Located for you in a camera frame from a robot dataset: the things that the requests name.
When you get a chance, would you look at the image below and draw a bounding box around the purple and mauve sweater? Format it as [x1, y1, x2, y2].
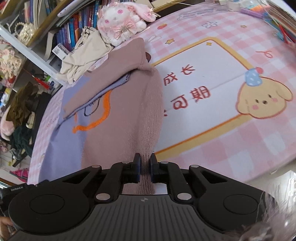
[39, 38, 164, 194]

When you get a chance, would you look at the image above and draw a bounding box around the dark green garment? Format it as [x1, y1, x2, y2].
[10, 125, 33, 157]

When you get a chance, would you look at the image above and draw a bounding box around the pink checkered table mat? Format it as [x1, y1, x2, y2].
[28, 6, 295, 184]

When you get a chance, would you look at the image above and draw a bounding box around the brown garment pile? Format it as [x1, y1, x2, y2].
[6, 82, 39, 128]

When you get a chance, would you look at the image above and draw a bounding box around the cream canvas bag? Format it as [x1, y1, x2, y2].
[57, 27, 113, 84]

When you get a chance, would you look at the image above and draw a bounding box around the white small box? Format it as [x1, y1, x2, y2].
[52, 43, 70, 60]

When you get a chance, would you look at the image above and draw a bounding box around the row of colourful books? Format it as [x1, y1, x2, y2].
[47, 1, 110, 52]

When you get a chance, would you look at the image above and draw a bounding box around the pink white plush bunny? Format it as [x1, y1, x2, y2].
[97, 1, 159, 47]

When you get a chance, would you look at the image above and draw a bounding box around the white metal bookshelf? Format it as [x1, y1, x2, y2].
[0, 0, 163, 86]

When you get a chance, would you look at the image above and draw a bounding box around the white pearl handbag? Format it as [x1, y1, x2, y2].
[15, 22, 36, 45]

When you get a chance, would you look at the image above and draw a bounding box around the stack of papers right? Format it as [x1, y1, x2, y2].
[240, 0, 296, 45]

